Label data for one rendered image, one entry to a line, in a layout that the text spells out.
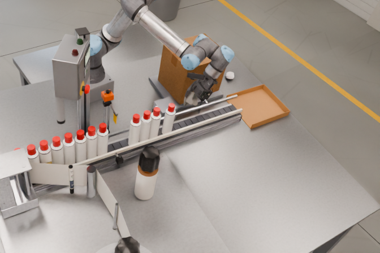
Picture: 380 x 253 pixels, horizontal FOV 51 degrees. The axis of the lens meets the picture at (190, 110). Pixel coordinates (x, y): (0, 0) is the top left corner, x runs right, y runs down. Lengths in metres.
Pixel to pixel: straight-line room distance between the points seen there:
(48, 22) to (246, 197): 3.02
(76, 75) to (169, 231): 0.76
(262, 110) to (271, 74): 1.77
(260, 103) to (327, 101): 1.75
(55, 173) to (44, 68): 0.90
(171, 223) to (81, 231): 0.38
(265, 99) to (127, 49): 0.95
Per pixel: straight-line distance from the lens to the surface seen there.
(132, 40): 2.75
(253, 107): 2.45
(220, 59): 1.87
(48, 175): 1.79
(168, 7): 4.43
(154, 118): 1.93
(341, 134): 3.89
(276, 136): 2.34
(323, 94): 4.23
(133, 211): 1.80
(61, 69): 1.55
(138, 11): 1.82
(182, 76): 2.17
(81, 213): 1.79
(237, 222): 1.92
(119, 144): 2.01
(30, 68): 2.51
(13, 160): 1.65
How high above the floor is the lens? 2.43
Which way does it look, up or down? 44 degrees down
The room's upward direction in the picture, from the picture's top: 14 degrees clockwise
